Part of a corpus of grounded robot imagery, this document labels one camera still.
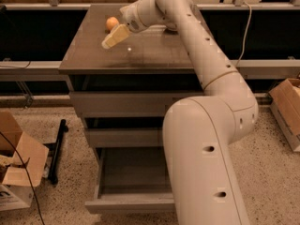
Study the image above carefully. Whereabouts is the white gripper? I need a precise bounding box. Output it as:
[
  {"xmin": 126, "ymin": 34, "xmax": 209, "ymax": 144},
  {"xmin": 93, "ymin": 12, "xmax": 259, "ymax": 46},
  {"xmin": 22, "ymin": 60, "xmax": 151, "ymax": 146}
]
[{"xmin": 101, "ymin": 0, "xmax": 149, "ymax": 49}]

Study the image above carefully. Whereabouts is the orange fruit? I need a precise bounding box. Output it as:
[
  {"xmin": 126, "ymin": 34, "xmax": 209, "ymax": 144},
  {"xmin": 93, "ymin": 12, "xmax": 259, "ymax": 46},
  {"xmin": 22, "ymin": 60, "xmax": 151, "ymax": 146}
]
[{"xmin": 106, "ymin": 17, "xmax": 119, "ymax": 32}]

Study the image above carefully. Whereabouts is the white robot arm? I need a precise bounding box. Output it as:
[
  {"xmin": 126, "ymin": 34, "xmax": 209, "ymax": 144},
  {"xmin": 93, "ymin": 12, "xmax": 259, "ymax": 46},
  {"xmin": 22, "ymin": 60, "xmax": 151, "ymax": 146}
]
[{"xmin": 102, "ymin": 0, "xmax": 258, "ymax": 225}]

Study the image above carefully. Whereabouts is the grey drawer cabinet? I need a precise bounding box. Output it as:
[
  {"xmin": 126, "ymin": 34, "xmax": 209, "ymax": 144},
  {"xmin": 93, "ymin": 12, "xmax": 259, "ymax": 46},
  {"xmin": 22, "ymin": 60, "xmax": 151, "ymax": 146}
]
[{"xmin": 57, "ymin": 3, "xmax": 219, "ymax": 166}]

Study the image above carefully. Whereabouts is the grey top drawer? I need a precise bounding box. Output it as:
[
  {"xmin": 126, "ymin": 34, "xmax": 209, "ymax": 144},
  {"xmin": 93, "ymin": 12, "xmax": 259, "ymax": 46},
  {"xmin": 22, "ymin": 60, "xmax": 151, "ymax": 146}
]
[{"xmin": 69, "ymin": 91, "xmax": 200, "ymax": 118}]

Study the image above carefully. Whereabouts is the grey drawer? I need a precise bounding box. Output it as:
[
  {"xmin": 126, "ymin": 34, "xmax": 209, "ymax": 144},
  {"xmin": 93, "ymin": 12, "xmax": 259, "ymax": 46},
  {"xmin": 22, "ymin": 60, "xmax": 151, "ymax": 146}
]
[
  {"xmin": 69, "ymin": 91, "xmax": 200, "ymax": 118},
  {"xmin": 84, "ymin": 128, "xmax": 162, "ymax": 147},
  {"xmin": 85, "ymin": 147, "xmax": 174, "ymax": 214}
]

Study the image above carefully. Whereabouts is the grey middle drawer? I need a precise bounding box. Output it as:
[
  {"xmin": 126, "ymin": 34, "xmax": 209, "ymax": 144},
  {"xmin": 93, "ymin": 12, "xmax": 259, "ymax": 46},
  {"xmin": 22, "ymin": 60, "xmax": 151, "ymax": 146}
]
[{"xmin": 84, "ymin": 128, "xmax": 162, "ymax": 147}]

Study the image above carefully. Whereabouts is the grey bottom drawer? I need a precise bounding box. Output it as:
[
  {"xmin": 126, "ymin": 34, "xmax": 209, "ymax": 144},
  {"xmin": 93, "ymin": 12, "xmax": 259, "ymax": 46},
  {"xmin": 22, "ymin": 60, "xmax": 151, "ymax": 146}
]
[{"xmin": 85, "ymin": 147, "xmax": 174, "ymax": 214}]

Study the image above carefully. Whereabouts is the black metal stand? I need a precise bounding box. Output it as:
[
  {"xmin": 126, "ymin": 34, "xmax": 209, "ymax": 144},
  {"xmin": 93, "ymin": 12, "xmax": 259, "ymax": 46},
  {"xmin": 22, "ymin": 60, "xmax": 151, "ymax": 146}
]
[{"xmin": 45, "ymin": 119, "xmax": 68, "ymax": 186}]

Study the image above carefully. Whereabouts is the cardboard box right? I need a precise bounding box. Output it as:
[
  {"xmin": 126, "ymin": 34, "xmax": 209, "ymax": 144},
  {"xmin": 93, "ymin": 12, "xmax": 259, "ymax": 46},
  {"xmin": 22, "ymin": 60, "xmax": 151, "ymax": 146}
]
[{"xmin": 269, "ymin": 78, "xmax": 300, "ymax": 152}]

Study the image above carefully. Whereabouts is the open cardboard box left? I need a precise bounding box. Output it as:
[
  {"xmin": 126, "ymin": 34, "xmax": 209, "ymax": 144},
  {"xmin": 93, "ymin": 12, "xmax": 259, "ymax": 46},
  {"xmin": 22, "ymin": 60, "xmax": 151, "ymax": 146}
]
[{"xmin": 0, "ymin": 111, "xmax": 49, "ymax": 211}]

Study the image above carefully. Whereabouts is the white cable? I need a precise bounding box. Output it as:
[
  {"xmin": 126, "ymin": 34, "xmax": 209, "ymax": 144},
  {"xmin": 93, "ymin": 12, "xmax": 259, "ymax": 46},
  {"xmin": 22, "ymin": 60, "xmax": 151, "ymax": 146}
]
[{"xmin": 233, "ymin": 2, "xmax": 253, "ymax": 68}]

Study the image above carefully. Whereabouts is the black cable left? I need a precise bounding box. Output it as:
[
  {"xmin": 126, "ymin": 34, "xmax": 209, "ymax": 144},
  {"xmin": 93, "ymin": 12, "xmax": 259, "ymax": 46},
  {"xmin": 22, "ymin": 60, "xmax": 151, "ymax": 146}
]
[{"xmin": 0, "ymin": 131, "xmax": 45, "ymax": 225}]

